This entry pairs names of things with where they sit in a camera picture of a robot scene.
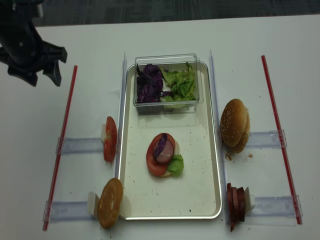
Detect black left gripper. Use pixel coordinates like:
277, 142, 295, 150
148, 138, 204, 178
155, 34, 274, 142
0, 0, 68, 87

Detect purple cabbage leaves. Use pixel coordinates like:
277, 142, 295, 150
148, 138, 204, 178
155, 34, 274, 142
136, 64, 174, 104

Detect purple cabbage piece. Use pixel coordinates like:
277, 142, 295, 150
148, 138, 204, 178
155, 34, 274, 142
153, 133, 172, 163

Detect clear tomato pusher track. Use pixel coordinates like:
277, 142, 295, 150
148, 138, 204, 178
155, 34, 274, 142
55, 137, 104, 155

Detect white tomato pusher block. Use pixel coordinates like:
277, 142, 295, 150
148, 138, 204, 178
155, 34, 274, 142
100, 123, 107, 143

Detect tomato slices stack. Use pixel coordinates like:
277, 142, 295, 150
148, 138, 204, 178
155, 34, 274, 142
103, 116, 118, 163

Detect white bread pusher block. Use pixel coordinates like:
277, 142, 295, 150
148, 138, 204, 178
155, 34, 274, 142
87, 191, 100, 219

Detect clear bread pusher track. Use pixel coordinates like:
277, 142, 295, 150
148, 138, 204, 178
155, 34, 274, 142
42, 201, 97, 222

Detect green lettuce leaves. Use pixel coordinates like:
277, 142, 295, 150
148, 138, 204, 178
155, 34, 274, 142
160, 62, 196, 103

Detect tomato slice on tray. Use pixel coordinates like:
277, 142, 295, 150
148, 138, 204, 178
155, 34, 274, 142
146, 133, 175, 177

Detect lettuce piece on tray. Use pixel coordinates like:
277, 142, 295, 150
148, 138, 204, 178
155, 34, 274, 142
166, 154, 184, 177

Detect bread crumb pieces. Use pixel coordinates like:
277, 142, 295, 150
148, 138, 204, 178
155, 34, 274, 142
224, 152, 253, 162

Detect sliced meat patties stack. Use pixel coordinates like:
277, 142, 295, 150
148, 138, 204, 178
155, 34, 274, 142
226, 183, 246, 232

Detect white meat pusher block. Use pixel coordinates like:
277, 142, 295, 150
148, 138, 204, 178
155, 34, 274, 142
244, 187, 256, 214

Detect clear meat pusher track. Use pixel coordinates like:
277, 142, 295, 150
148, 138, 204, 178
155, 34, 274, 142
245, 195, 303, 218

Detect clear plastic salad box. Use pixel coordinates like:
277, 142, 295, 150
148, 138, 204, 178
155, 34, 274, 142
133, 53, 203, 115

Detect sausage slice on tray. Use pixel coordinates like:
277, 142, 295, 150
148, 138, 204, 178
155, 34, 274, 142
153, 139, 174, 165

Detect white metal tray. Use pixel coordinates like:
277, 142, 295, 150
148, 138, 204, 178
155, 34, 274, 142
120, 62, 222, 220

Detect sesame bun rear half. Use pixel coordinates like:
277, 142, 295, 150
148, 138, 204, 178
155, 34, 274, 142
220, 98, 248, 149

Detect sesame bun half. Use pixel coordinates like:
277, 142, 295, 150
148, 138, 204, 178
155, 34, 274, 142
232, 110, 251, 154
220, 98, 248, 149

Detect sesame bun front half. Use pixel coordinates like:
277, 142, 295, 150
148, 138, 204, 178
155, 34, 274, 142
232, 110, 251, 154

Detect clear bun pusher track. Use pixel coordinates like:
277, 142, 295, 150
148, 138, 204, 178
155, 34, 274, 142
246, 129, 287, 149

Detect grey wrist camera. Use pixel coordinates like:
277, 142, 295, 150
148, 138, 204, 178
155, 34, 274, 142
33, 3, 44, 18

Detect left clear divider rail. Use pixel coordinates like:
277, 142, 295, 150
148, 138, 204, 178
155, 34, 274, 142
114, 53, 127, 179

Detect clear divider rail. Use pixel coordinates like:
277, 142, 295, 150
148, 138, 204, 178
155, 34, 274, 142
209, 49, 231, 227
114, 53, 127, 179

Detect left red rail strip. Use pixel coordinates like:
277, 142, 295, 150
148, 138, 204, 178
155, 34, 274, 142
42, 65, 78, 232

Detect red rail strip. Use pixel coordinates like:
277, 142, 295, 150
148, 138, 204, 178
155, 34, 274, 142
261, 55, 303, 225
42, 65, 78, 232

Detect right clear divider rail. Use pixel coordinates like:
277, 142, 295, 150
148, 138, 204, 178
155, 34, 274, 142
209, 49, 231, 227

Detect right red rail strip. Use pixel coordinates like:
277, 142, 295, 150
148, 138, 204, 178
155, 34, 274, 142
261, 55, 303, 225

